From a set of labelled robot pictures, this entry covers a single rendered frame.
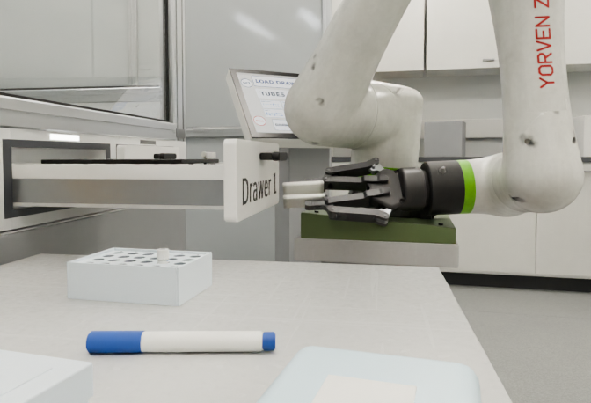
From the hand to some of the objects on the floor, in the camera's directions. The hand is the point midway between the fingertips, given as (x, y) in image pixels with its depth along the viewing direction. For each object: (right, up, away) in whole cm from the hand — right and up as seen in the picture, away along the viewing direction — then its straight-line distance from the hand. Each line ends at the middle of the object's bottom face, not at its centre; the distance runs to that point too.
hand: (302, 194), depth 87 cm
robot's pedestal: (+15, -83, +17) cm, 86 cm away
